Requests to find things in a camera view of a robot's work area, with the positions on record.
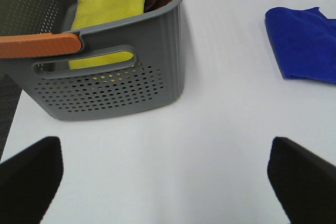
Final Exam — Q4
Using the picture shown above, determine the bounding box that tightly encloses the blue towel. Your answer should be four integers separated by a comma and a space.
265, 7, 335, 83

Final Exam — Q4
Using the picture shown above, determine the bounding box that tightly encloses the yellow towel in basket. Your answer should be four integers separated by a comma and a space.
68, 0, 148, 82

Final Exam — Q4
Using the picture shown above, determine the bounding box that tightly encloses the orange basket handle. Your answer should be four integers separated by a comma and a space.
1, 33, 82, 59

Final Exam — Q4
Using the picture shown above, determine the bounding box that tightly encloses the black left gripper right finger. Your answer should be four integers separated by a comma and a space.
267, 137, 335, 223

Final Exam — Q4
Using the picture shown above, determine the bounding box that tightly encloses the grey perforated plastic basket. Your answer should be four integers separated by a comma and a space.
1, 0, 184, 121

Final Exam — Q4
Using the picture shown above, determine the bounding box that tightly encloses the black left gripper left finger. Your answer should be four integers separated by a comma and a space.
1, 136, 64, 223

